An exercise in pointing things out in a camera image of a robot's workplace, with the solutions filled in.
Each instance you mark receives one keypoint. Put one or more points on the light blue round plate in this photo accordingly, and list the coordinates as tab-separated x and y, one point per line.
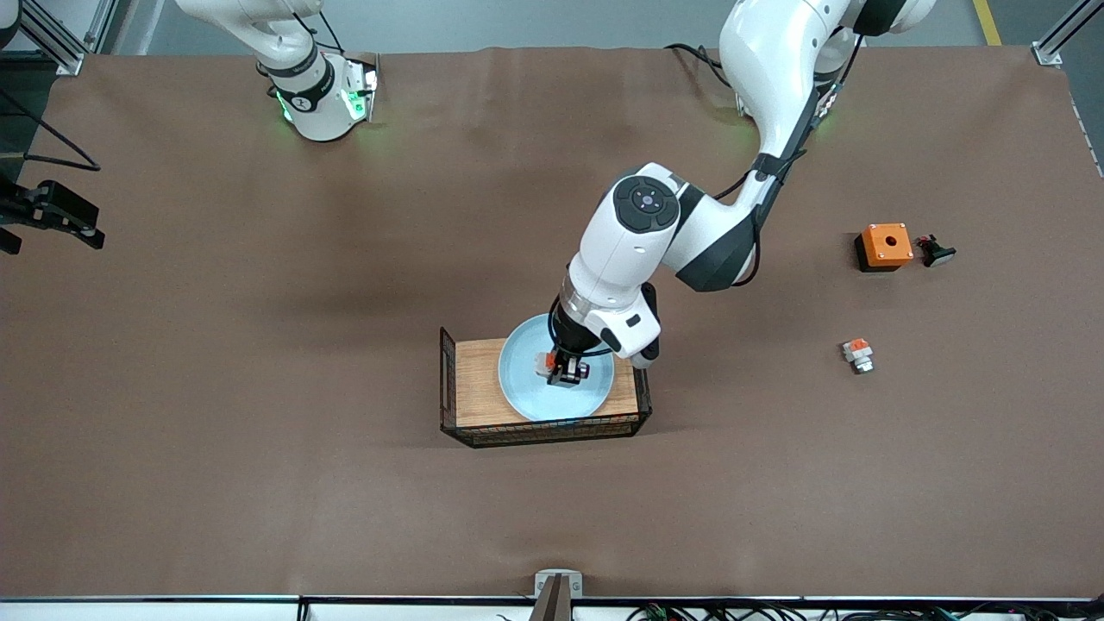
526	388

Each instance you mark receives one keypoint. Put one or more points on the aluminium frame strut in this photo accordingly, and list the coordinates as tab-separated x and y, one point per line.
1065	34
65	53

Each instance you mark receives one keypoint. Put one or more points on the small grey orange connector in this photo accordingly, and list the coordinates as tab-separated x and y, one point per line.
543	366

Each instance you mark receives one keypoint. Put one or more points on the orange grey contact block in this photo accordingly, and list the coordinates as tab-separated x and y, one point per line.
858	355

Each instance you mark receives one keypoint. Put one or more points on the brown table mat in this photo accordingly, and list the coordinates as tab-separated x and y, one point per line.
259	345

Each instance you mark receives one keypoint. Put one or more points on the white table edge rail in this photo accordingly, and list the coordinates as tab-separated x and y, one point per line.
172	611

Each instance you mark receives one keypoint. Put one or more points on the orange button box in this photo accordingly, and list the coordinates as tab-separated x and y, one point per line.
886	244

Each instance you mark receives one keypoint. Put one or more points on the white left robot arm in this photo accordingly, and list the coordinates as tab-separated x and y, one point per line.
630	250

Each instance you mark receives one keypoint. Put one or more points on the black push button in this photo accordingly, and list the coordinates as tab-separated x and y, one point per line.
936	253

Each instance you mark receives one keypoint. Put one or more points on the grey metal bracket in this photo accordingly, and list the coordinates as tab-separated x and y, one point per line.
558	586

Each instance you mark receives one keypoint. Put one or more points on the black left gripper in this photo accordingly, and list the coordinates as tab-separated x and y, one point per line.
569	337

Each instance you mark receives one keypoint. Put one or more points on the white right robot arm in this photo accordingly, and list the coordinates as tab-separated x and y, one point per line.
319	103

